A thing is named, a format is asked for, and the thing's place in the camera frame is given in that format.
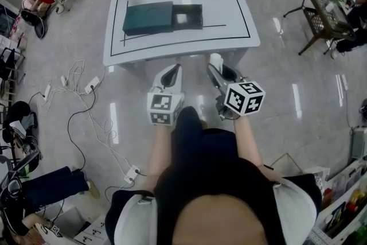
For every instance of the person's black and white top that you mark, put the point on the person's black and white top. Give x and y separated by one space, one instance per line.
215 178

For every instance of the white drawer cabinet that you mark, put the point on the white drawer cabinet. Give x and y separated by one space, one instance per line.
91 231

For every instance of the white table with black lines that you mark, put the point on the white table with black lines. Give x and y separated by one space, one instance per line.
223 8

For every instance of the grey computer case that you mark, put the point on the grey computer case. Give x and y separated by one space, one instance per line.
359 143

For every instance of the slim white power strip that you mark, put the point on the slim white power strip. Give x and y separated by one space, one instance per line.
47 91

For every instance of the small white cylinder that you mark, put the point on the small white cylinder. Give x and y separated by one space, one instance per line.
216 58

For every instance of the person's shoe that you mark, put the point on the person's shoe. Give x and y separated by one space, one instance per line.
204 124

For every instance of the dark teal sliding drawer box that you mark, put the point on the dark teal sliding drawer box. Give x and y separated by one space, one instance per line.
143 18

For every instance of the person's left forearm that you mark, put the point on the person's left forearm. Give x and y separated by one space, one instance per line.
159 152

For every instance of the white shelf unit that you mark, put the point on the white shelf unit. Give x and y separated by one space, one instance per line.
352 169

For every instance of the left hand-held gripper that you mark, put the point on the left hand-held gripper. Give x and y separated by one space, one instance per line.
160 103

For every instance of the person's dark trousers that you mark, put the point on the person's dark trousers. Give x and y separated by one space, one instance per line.
200 143

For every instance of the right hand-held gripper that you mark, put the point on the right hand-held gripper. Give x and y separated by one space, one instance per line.
243 97

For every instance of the small white potted plant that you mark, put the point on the small white potted plant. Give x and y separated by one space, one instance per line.
330 7

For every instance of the small white power adapter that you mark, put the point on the small white power adapter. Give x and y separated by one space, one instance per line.
64 81

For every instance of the person's right forearm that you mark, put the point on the person's right forearm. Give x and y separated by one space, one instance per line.
246 143

